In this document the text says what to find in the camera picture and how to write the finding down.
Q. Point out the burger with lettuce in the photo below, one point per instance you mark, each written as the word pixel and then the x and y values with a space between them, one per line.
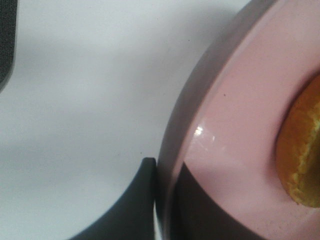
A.
pixel 297 152

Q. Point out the pink round plate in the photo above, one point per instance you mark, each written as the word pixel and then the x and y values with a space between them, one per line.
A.
pixel 217 159

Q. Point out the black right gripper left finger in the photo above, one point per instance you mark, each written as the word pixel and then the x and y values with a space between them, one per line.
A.
pixel 8 26

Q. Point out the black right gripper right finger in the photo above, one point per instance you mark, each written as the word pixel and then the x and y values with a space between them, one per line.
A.
pixel 132 215

